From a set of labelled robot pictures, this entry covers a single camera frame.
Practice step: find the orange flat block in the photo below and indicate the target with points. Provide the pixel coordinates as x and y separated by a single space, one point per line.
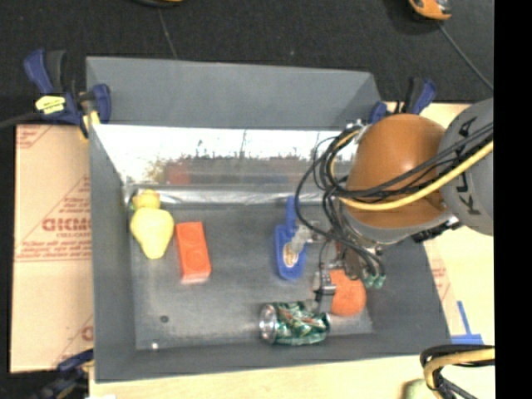
193 252

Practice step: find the orange ball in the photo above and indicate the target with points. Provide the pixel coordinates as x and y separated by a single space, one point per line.
351 297

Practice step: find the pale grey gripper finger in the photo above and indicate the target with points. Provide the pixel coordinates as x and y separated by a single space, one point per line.
324 291
300 239

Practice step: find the brown cardboard board red print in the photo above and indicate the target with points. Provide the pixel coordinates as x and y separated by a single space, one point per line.
50 264

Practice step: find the grey metal bin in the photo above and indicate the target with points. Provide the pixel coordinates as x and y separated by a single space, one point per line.
232 297

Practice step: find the crushed green drink can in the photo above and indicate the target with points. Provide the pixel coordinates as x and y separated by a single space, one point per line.
297 324

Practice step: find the blue toy spatula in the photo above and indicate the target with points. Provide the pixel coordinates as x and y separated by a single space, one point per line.
282 260

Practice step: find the pale green round object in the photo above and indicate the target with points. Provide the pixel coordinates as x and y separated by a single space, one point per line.
415 390

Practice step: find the yellow toy fruit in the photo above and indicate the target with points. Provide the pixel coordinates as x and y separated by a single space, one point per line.
151 227

